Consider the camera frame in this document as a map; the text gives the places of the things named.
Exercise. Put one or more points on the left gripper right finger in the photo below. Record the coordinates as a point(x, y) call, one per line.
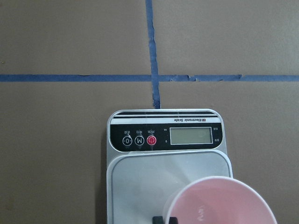
point(173, 220)

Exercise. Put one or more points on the silver digital kitchen scale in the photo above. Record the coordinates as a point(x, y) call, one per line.
point(153, 153)

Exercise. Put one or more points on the pink paper cup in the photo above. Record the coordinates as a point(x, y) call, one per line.
point(218, 200)

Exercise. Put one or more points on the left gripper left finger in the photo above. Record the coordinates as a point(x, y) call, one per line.
point(157, 220)

